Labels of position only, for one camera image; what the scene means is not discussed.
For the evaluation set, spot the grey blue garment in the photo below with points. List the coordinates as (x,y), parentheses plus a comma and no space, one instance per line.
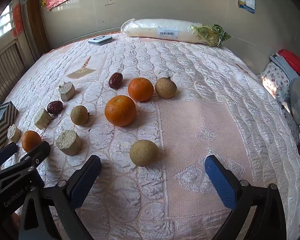
(281,63)

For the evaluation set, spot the red jujube date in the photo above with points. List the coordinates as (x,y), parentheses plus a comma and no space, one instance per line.
(115,80)
(55,107)

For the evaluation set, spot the red cloth item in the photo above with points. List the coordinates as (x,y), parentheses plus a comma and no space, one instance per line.
(292,61)

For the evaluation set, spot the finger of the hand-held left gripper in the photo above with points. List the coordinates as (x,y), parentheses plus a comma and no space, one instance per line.
(3,153)
(38,151)

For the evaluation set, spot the window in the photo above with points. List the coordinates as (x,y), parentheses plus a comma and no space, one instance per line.
(1,23)

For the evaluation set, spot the white rectangular device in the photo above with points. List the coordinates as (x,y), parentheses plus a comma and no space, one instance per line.
(100,40)

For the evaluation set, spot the ribbed metal door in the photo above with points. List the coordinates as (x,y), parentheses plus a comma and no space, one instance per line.
(5,67)

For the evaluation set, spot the white daikon radish in plastic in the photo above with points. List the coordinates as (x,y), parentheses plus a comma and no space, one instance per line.
(152,28)

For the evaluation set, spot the pale cut stalk piece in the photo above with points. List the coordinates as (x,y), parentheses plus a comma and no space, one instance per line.
(68,142)
(43,118)
(13,133)
(66,91)

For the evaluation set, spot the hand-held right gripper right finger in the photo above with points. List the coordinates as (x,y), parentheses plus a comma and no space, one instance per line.
(220,182)

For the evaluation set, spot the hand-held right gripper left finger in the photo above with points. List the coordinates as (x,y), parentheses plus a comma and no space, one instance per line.
(86,182)

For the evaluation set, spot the brown round fruit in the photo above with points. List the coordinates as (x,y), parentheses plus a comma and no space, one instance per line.
(165,87)
(144,153)
(79,115)

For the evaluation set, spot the striped cardboard box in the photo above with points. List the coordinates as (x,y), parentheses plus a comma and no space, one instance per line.
(5,122)

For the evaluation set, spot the large orange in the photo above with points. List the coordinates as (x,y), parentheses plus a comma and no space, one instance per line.
(120,110)

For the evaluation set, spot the small orange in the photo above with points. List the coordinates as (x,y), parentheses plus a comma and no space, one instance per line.
(31,140)

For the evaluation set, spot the pink quilted blanket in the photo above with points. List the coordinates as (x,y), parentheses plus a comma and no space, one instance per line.
(190,130)

